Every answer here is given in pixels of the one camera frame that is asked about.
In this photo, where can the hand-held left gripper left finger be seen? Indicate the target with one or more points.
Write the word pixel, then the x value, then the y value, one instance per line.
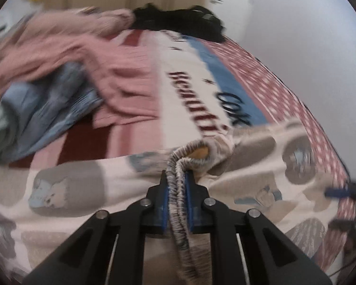
pixel 164 202

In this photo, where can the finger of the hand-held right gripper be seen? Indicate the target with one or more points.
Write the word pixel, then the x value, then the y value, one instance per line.
pixel 336 193
pixel 342 225

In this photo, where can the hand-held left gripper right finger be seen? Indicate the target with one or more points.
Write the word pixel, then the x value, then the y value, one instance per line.
pixel 192 213

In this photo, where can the black clothes pile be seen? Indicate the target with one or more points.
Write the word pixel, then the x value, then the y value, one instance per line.
pixel 178 20

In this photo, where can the striped star print blanket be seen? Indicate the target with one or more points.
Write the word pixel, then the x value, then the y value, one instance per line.
pixel 184 95

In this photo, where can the pink checked quilt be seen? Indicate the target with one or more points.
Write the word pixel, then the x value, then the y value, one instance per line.
pixel 86 56

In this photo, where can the bear print pants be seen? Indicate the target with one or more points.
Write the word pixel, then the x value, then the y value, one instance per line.
pixel 83 210

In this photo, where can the blue-grey cloth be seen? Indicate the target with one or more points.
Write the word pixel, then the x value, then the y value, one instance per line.
pixel 38 109

